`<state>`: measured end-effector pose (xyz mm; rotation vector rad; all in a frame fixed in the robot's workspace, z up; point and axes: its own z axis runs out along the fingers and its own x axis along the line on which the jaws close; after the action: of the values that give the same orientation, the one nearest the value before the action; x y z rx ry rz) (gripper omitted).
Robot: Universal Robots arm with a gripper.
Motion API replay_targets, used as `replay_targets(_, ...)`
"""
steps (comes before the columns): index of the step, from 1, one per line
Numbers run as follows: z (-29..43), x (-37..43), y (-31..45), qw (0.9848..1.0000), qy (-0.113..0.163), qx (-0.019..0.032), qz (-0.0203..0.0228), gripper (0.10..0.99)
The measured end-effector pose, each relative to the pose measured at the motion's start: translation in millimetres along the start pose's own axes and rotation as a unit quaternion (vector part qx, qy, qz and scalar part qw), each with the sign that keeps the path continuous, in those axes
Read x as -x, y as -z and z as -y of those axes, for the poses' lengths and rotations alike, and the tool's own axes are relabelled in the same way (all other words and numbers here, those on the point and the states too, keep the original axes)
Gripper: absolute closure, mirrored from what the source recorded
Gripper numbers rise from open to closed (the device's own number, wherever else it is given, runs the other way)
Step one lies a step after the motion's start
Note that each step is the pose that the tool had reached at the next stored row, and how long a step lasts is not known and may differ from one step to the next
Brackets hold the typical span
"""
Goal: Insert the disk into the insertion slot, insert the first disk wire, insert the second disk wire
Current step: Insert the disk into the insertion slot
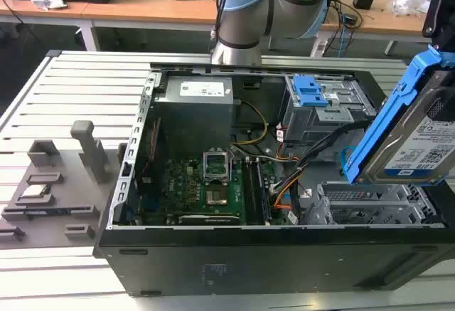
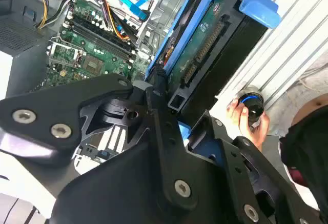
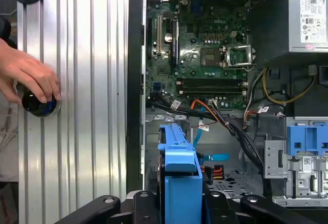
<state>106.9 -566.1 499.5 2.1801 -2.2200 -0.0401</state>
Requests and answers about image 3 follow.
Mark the hard disk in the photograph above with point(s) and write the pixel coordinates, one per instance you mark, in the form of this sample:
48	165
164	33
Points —
179	195

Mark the green Dell motherboard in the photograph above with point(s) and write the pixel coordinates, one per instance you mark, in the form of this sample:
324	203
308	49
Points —
192	63

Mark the short black expansion slot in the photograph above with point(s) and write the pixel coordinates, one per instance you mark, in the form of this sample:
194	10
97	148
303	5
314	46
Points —
150	39

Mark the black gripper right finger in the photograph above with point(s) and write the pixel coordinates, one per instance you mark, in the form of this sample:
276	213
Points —
220	208

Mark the silver power supply, white label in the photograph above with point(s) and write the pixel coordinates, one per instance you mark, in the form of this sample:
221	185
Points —
294	16

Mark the open PC case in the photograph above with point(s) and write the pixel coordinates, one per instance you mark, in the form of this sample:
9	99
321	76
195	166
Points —
225	142

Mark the CPU socket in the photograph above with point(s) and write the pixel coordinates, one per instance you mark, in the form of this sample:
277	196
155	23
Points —
210	56

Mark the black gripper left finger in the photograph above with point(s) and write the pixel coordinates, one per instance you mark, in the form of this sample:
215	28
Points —
143	208

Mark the blue carrier in bay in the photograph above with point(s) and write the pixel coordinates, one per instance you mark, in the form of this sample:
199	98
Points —
312	139

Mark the black RAM slot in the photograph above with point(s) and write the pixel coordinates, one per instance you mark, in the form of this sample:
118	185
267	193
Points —
210	80
210	89
210	92
210	84

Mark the beige expansion slot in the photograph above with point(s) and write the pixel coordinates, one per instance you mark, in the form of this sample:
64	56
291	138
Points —
159	34

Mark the small blue heat sink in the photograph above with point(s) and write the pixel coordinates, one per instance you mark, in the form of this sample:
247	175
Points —
157	86

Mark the silver coin battery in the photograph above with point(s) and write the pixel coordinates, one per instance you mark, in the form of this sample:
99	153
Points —
168	38

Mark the person's bare hand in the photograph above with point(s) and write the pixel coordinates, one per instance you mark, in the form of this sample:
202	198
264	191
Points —
23	67

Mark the metal socket cover frame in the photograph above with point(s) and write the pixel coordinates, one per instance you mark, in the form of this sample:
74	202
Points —
249	55

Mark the grey metal disk bay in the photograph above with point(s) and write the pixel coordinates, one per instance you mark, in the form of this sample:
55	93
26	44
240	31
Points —
275	157

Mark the long black expansion slot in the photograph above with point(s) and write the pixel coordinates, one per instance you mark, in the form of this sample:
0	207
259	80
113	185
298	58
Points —
175	44

